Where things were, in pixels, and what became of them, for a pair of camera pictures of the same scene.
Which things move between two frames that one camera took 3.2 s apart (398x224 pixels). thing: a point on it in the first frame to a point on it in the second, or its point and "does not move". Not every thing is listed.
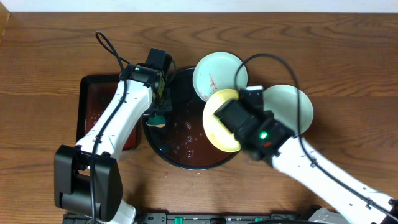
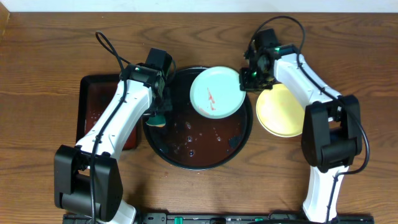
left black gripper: x=168 y=108 does not move
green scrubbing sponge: x=158 y=121 does not move
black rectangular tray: x=95 y=92 does not move
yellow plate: x=219 y=135 to x=280 y=112
